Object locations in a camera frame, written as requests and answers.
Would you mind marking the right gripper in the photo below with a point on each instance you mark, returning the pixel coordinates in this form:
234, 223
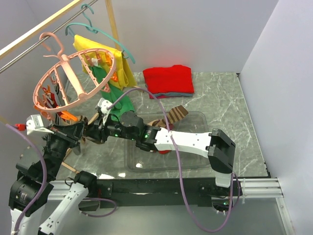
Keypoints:
99, 131

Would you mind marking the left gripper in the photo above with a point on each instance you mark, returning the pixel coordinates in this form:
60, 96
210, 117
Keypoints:
73, 132

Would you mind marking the red christmas sock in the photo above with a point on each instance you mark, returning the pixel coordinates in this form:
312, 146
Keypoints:
163, 151

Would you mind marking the brown striped sock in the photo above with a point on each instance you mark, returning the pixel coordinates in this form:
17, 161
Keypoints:
176, 114

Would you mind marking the purple striped beige sock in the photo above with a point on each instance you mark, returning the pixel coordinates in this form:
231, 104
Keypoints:
158, 123

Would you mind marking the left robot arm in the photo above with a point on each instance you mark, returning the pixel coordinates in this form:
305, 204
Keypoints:
29, 193

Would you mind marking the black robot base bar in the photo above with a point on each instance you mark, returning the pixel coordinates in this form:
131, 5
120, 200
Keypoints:
159, 192

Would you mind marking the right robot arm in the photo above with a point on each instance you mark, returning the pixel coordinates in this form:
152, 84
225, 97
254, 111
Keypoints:
216, 145

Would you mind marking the pink round clip hanger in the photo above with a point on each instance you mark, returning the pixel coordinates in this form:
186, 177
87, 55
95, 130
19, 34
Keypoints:
39, 94

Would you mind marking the teal plastic hanger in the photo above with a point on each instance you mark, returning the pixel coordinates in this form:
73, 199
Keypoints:
125, 52

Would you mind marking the clear plastic tray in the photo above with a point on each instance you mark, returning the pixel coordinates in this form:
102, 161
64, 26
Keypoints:
137, 160

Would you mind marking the yellow cloth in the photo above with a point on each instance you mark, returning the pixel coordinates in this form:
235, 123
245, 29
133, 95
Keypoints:
122, 76

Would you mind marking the grey folded shirt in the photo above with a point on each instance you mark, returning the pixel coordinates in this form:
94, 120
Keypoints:
168, 94

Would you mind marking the red folded shirt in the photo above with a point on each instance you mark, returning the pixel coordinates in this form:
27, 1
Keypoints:
174, 79

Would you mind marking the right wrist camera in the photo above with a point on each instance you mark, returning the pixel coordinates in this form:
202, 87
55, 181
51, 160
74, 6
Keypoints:
104, 107

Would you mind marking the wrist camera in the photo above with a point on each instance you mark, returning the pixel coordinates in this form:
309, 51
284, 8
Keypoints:
104, 107
34, 124

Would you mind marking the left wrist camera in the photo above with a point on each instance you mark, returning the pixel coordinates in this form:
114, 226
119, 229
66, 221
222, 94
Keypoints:
34, 124

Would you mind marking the wooden clothes rack frame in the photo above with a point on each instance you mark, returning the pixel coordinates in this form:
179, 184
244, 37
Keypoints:
44, 24

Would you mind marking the aluminium rail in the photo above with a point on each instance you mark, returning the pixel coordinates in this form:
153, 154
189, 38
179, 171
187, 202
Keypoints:
251, 188

